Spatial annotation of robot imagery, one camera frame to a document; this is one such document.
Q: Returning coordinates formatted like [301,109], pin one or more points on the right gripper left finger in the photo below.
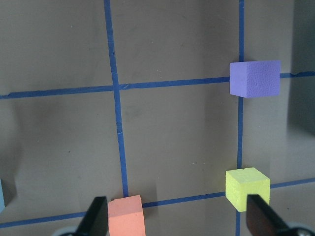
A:
[95,221]

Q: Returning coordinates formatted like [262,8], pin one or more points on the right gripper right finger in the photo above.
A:
[262,220]

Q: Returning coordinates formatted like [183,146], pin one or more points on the orange foam block upper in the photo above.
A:
[126,217]

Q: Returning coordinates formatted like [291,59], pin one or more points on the yellow foam block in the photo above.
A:
[242,182]

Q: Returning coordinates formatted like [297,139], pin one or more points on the light blue block left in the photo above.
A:
[2,201]

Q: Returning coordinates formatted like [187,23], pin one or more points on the purple foam block left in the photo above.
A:
[252,79]

